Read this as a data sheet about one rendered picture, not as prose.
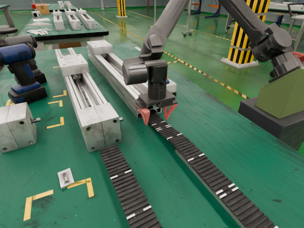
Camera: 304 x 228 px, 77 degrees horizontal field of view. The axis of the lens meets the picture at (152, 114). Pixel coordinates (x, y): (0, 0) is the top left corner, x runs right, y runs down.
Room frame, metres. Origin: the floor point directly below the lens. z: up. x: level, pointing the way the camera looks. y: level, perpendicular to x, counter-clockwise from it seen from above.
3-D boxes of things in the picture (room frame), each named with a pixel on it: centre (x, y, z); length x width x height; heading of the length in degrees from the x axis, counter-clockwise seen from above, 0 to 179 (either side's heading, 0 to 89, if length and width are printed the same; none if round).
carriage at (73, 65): (0.85, 0.36, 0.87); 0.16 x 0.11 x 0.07; 28
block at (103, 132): (0.46, 0.15, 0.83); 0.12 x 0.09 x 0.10; 118
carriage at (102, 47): (1.16, 0.31, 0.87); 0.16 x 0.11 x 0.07; 28
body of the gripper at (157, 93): (0.53, -0.02, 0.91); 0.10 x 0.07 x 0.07; 118
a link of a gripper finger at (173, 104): (0.54, -0.04, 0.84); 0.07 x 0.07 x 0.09; 28
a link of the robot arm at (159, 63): (0.53, -0.01, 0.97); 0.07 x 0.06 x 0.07; 111
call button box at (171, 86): (0.74, -0.04, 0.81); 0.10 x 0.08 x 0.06; 118
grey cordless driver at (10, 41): (0.85, 0.61, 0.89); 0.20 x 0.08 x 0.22; 132
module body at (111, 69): (0.93, 0.19, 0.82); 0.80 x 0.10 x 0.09; 28
